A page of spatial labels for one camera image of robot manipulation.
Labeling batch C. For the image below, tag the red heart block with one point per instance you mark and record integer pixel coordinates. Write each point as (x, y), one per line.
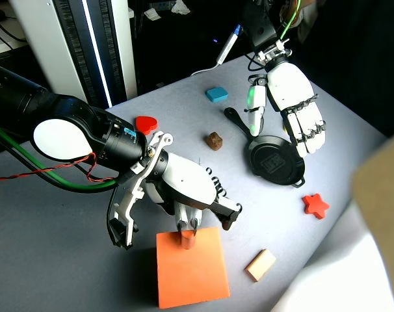
(148, 123)

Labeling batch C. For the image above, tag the black toy frying pan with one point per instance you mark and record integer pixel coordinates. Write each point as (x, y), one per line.
(276, 164)

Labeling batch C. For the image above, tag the beige wooden block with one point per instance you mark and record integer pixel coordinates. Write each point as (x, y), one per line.
(260, 265)

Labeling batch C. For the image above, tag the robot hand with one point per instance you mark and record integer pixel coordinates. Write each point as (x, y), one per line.
(187, 182)
(289, 87)

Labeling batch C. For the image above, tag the red star block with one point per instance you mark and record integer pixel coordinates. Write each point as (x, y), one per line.
(315, 205)

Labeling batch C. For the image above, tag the small white paper scrap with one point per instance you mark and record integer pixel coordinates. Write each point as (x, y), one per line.
(151, 14)

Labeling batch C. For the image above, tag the white blurred panel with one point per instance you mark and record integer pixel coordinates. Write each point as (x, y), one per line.
(340, 269)

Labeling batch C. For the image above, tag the grey table cloth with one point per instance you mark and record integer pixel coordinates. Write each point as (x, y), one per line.
(54, 260)

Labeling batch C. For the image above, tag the brown meat piece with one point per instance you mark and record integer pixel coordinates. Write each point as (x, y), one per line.
(214, 141)

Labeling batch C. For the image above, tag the beige cardboard sheet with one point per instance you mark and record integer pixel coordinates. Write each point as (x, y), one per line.
(382, 201)

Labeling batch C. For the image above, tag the silver tongs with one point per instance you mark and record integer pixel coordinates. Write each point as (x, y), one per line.
(188, 240)

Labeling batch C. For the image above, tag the large orange block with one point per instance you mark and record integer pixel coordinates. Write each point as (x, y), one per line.
(193, 276)

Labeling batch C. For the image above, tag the blue rounded block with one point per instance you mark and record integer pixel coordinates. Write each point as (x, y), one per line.
(217, 94)

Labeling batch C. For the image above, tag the crumpled white paper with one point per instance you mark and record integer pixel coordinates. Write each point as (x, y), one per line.
(180, 7)

